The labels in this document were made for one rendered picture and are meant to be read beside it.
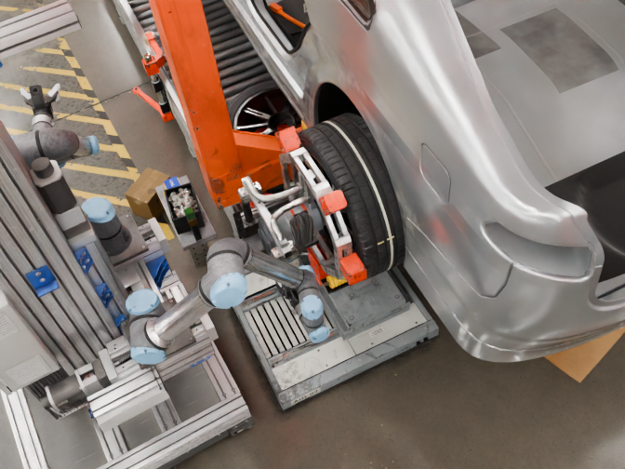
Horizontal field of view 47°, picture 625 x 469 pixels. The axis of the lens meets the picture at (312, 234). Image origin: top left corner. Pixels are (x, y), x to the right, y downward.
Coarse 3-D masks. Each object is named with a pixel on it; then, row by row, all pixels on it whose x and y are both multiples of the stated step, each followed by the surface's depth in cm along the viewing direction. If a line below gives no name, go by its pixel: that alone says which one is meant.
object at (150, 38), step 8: (152, 32) 432; (144, 40) 431; (152, 40) 428; (152, 48) 427; (152, 56) 417; (160, 56) 418; (144, 64) 413; (152, 64) 413; (160, 64) 419; (152, 72) 417; (136, 88) 465; (144, 96) 460; (152, 104) 454; (160, 112) 447; (168, 120) 448
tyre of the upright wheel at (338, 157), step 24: (336, 120) 285; (360, 120) 279; (312, 144) 275; (336, 144) 270; (360, 144) 270; (336, 168) 265; (360, 168) 266; (384, 168) 267; (360, 192) 264; (384, 192) 266; (360, 216) 264; (360, 240) 268; (384, 240) 272; (384, 264) 282
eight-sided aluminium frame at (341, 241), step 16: (288, 160) 286; (304, 160) 278; (288, 176) 306; (304, 176) 271; (320, 176) 270; (320, 192) 266; (320, 208) 269; (320, 240) 314; (336, 240) 268; (320, 256) 309; (336, 256) 276; (336, 272) 286
